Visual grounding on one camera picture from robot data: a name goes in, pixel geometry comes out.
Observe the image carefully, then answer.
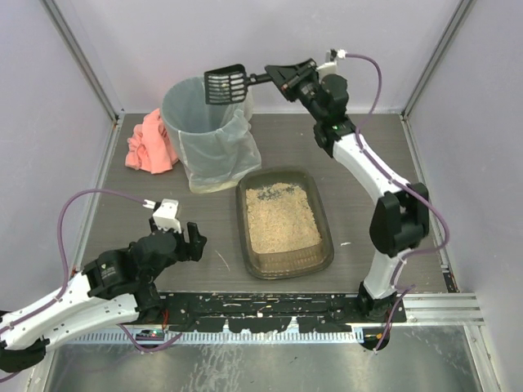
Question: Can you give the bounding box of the black slotted litter scoop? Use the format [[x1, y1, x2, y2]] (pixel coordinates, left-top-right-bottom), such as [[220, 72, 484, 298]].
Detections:
[[203, 64, 272, 105]]

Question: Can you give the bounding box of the dark translucent litter box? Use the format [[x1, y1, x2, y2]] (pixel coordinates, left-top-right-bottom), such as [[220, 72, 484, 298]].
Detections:
[[235, 167, 334, 280]]

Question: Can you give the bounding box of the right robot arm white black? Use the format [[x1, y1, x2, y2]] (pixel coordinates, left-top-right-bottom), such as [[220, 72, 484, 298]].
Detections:
[[265, 60, 429, 318]]

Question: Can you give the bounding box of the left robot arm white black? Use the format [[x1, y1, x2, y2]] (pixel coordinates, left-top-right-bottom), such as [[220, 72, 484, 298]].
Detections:
[[1, 222, 208, 373]]

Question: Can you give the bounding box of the beige cat litter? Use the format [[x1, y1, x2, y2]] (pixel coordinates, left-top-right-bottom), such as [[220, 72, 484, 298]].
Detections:
[[246, 183, 321, 254]]

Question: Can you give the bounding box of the pink cloth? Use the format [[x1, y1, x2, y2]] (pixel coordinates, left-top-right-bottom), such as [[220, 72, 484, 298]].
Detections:
[[124, 109, 178, 175]]

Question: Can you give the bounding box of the bin with translucent bag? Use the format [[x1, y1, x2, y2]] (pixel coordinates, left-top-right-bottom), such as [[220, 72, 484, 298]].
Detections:
[[160, 77, 262, 194]]

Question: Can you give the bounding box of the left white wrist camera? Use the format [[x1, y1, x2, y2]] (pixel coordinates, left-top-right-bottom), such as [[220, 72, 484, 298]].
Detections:
[[142, 198, 182, 234]]

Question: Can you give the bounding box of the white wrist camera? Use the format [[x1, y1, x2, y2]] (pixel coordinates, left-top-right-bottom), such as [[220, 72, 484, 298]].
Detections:
[[142, 198, 182, 234], [316, 49, 347, 80]]

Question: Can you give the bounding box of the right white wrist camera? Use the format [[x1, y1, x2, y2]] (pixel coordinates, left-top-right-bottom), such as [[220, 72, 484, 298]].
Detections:
[[316, 49, 347, 80]]

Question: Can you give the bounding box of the grey slotted cable duct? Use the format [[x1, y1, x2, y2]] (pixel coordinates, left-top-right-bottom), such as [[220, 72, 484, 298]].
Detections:
[[71, 327, 364, 345]]

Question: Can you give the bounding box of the black taped base rail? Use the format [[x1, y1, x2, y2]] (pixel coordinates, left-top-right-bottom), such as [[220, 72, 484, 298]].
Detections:
[[116, 290, 409, 334]]

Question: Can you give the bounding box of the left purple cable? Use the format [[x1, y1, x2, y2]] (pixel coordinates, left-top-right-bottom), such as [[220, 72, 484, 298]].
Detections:
[[0, 189, 183, 354]]

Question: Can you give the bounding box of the purple cable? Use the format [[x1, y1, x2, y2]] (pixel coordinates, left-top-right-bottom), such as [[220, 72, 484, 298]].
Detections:
[[345, 52, 451, 352], [0, 189, 183, 354]]

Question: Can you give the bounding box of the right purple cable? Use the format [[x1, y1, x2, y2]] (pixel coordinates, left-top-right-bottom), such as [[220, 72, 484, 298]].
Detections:
[[345, 52, 451, 352]]

